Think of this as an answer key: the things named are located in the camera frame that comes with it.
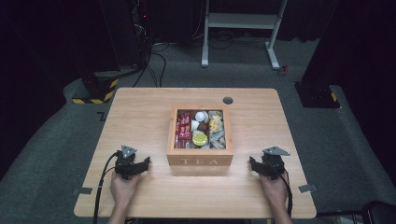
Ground wooden tea box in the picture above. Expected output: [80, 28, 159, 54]
[166, 105, 234, 167]

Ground person's left hand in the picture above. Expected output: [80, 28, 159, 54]
[109, 171, 142, 209]

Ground dark equipment rack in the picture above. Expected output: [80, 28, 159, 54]
[130, 0, 154, 69]

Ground yellow print clear packet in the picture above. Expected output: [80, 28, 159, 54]
[208, 112, 224, 133]

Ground person's right hand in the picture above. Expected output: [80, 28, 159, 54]
[259, 172, 290, 207]

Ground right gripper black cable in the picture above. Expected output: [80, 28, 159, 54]
[273, 161, 294, 217]

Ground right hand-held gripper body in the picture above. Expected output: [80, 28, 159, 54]
[262, 146, 291, 181]

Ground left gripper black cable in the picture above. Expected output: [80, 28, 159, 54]
[92, 151, 122, 224]

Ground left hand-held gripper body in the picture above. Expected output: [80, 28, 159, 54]
[114, 144, 138, 181]

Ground stack of red packets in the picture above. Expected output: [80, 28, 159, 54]
[174, 110, 192, 149]

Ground white metal stand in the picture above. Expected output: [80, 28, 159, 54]
[201, 0, 290, 71]

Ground black base with yellow tape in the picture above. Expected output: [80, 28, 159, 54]
[293, 80, 342, 109]

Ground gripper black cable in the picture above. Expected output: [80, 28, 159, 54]
[273, 161, 294, 217]
[92, 151, 122, 224]

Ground black floor cables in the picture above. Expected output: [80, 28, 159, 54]
[132, 39, 168, 89]

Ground black yellow striped base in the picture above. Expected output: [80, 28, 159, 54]
[71, 70, 120, 105]

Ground grey tape piece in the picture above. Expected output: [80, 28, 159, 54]
[72, 187, 93, 196]
[297, 183, 318, 193]

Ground pile of silver packets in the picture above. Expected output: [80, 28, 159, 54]
[208, 130, 227, 150]

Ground green round tea packet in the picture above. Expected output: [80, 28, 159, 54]
[191, 130, 209, 147]

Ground small red floor object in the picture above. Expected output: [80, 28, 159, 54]
[277, 63, 290, 77]

